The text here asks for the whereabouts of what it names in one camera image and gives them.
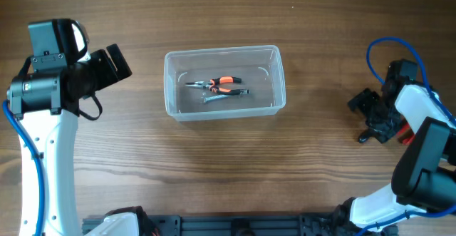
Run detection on black red screwdriver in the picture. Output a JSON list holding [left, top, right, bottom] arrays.
[[358, 129, 372, 143]]

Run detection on orange black needle-nose pliers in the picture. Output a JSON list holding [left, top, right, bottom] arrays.
[[185, 76, 248, 96]]

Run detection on clear plastic container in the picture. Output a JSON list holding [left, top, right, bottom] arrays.
[[164, 45, 286, 122]]

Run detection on silver socket wrench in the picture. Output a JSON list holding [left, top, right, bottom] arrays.
[[202, 90, 250, 103]]

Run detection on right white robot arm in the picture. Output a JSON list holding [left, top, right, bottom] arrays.
[[331, 59, 455, 235]]

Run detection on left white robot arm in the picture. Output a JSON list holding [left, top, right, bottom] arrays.
[[2, 44, 132, 235]]

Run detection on red handled cutters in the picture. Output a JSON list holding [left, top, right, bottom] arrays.
[[396, 120, 415, 145]]

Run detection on left blue cable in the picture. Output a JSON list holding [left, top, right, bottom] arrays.
[[1, 99, 46, 236]]

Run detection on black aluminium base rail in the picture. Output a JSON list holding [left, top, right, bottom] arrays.
[[82, 211, 398, 236]]

